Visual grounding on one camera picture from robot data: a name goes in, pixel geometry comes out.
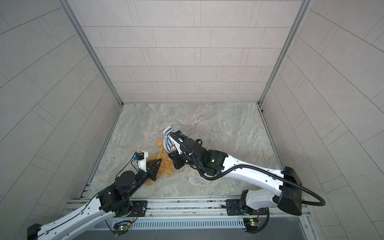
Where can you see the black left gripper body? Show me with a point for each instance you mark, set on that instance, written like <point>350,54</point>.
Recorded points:
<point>149,174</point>

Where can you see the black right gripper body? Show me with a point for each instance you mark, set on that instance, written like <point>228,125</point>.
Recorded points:
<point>181,159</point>

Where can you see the brown teddy bear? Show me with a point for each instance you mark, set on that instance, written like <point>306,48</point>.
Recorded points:
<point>166,168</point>

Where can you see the blue white striped sweater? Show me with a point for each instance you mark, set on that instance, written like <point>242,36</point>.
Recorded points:
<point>170,145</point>

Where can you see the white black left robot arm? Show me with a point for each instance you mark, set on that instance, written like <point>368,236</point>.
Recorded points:
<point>113,201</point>

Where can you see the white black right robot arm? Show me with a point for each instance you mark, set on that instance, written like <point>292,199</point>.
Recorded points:
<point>276,188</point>

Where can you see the left green circuit board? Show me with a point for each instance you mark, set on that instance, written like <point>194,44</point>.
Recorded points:
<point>121,228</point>

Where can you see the green circuit board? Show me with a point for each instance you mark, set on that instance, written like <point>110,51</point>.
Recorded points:
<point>251,225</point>
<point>121,228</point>

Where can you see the right green circuit board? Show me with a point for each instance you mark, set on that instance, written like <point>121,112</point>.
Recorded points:
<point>251,225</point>

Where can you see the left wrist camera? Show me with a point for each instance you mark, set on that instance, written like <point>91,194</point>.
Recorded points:
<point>141,160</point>

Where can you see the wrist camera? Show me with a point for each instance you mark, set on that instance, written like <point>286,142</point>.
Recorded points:
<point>177,141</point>
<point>141,160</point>

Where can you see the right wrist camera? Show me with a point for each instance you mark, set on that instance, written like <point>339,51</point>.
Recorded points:
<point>177,141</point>

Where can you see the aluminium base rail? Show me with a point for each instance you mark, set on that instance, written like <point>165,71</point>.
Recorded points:
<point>181,213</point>

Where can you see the aluminium left corner post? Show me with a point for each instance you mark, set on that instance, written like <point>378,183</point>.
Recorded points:
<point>69,13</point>

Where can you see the aluminium corner post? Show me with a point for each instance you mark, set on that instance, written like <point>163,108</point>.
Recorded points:
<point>290,38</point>
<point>69,13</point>

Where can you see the aluminium right corner post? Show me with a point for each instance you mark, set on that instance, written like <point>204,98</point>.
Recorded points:
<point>290,38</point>

